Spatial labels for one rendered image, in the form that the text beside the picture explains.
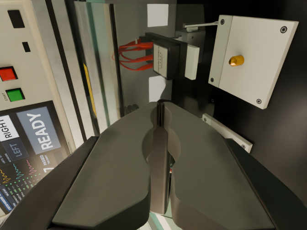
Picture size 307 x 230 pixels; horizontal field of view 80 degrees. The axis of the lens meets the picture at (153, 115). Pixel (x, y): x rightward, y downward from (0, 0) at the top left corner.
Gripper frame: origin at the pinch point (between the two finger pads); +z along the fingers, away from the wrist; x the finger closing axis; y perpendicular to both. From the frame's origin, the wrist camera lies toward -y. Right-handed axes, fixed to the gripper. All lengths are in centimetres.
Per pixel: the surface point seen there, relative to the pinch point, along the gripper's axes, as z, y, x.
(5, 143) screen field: 15.6, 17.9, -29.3
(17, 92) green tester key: 17.8, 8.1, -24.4
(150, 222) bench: 75, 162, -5
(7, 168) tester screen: 14.6, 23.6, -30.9
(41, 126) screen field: 18.9, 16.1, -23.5
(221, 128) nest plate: 27.3, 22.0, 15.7
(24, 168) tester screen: 15.9, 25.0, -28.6
